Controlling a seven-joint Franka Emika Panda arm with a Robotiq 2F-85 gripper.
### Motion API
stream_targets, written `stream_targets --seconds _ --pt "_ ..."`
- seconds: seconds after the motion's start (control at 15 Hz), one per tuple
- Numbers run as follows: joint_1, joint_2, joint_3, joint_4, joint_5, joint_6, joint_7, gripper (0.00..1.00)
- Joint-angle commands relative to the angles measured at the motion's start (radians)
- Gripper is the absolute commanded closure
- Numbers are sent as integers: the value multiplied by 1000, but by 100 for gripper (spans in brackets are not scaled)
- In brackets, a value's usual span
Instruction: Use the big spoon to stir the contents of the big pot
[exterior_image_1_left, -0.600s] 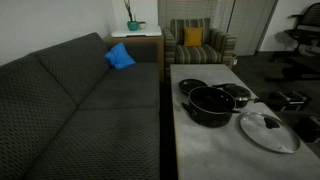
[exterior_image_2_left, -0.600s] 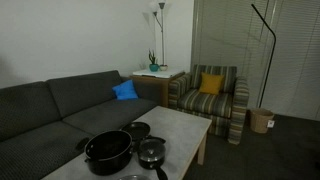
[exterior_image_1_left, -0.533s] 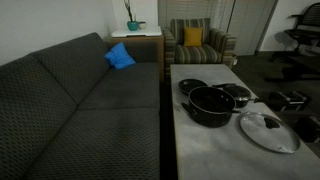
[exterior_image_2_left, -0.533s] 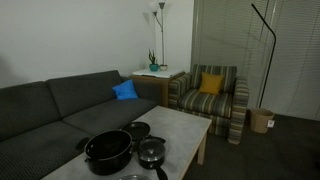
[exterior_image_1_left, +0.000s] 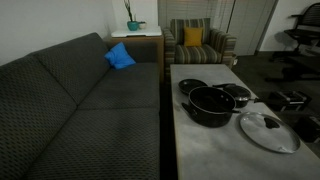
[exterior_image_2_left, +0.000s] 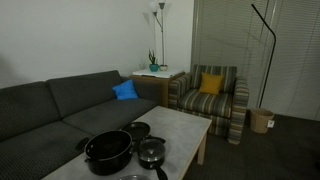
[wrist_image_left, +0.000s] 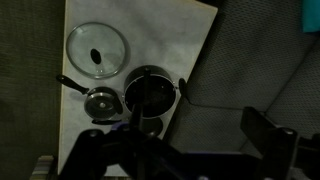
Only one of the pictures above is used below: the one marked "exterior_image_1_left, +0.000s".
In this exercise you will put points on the big black pot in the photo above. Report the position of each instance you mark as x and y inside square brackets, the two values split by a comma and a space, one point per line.
[208, 116]

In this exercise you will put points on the small white bowl pot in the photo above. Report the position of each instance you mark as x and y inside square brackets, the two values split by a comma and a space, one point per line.
[142, 25]

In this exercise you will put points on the teal plant pot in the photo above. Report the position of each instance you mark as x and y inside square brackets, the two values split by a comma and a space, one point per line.
[132, 25]

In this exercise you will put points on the big glass pot lid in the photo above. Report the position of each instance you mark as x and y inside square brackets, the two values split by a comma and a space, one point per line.
[266, 133]

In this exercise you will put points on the small black frying pan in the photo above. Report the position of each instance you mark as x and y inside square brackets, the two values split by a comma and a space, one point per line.
[191, 85]

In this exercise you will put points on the blue throw pillow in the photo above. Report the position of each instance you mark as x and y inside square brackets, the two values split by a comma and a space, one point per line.
[119, 57]

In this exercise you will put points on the striped armchair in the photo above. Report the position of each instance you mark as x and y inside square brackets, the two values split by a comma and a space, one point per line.
[200, 53]

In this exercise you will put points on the white tray table top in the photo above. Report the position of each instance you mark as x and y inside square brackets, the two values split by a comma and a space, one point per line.
[136, 32]

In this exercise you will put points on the yellow cushion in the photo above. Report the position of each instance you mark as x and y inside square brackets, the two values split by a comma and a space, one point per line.
[193, 36]

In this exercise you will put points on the thin green potted plant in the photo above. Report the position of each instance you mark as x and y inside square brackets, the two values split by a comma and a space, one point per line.
[128, 10]

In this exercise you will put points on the dark grey fabric sofa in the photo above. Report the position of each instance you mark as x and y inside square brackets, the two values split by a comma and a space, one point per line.
[66, 126]

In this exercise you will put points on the black case with silver trim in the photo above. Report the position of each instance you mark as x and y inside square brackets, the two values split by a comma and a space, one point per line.
[288, 100]

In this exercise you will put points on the plain black box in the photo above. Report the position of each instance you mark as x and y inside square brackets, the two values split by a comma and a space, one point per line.
[308, 128]

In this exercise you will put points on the black office chair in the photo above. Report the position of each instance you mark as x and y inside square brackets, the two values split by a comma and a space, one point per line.
[305, 31]

